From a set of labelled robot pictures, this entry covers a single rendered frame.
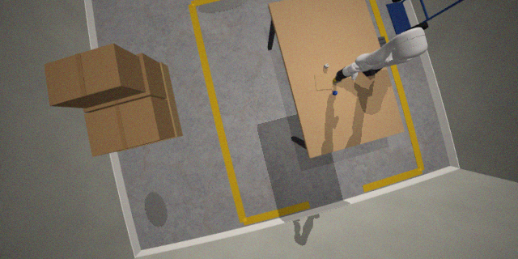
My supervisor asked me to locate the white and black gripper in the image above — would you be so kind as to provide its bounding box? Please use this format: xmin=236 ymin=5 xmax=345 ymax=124
xmin=335 ymin=66 xmax=358 ymax=83

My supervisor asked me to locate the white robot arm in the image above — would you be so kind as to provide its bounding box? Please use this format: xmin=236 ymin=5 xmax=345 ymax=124
xmin=347 ymin=28 xmax=427 ymax=74

